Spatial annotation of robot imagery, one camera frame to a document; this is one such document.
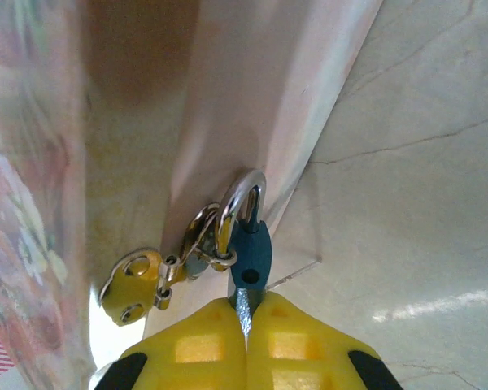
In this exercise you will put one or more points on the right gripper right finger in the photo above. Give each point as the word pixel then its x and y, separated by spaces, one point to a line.
pixel 301 349

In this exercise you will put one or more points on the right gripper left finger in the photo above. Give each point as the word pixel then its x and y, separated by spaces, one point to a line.
pixel 195 349

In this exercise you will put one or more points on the small blue padlock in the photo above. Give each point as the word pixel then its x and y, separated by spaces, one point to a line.
pixel 250 252

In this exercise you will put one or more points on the clear floral acrylic box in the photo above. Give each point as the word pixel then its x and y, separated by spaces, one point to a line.
pixel 138 122

